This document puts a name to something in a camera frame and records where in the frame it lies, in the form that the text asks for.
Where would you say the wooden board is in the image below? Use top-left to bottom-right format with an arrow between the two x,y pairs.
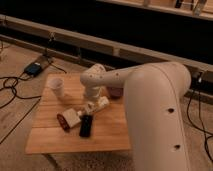
25,73 -> 130,154

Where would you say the translucent plastic cup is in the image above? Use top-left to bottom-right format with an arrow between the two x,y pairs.
48,78 -> 64,98

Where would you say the white box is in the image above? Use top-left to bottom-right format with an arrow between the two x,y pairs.
63,108 -> 81,128

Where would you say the dark red ceramic bowl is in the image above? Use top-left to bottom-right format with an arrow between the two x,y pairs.
107,87 -> 123,99

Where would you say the dark red small object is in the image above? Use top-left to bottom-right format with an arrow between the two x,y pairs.
57,114 -> 70,131

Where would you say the black power adapter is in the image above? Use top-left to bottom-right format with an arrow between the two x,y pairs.
24,63 -> 42,77

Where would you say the black cable on floor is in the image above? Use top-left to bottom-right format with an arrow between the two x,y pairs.
0,63 -> 68,145

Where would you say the black cable at right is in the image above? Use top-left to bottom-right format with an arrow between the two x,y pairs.
185,71 -> 213,164

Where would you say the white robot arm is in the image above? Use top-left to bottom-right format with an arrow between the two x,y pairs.
80,62 -> 191,171

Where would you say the black remote control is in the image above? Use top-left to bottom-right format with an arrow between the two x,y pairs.
79,115 -> 93,137

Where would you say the white bottle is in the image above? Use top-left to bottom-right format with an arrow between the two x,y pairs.
84,96 -> 110,114

